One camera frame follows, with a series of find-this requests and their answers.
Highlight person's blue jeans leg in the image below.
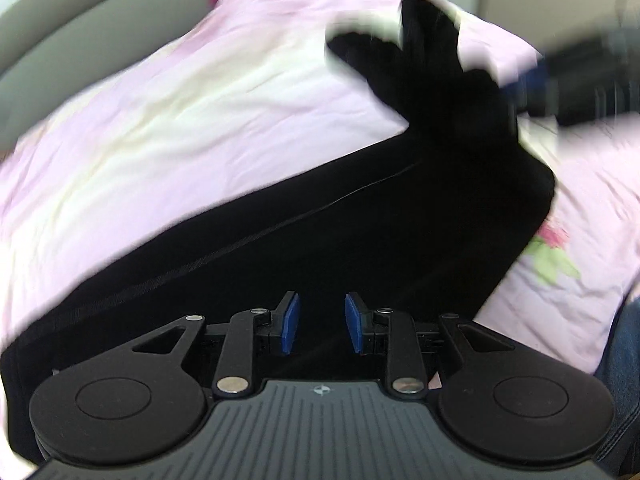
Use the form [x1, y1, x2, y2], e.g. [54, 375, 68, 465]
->
[593, 294, 640, 477]

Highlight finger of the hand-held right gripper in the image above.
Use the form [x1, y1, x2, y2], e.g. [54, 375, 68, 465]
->
[499, 52, 557, 113]

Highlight black pants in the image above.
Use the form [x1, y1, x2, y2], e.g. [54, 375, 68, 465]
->
[0, 0, 557, 467]

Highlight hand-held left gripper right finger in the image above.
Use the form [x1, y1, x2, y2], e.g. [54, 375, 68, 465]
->
[344, 291, 507, 402]

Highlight pink floral bed sheet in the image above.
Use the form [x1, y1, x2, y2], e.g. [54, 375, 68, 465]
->
[0, 0, 640, 476]

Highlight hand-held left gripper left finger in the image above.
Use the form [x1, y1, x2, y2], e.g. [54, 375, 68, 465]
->
[131, 291, 302, 402]

